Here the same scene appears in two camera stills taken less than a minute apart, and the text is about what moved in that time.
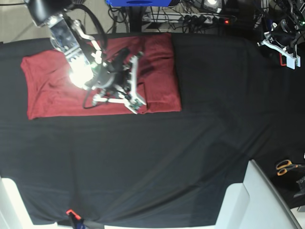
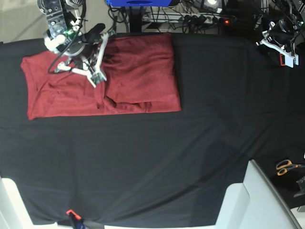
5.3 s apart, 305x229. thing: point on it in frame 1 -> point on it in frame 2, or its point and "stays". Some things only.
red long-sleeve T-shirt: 50,93 stays
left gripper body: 119,85 -> 85,57
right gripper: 281,38 stays
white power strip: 218,19 stays
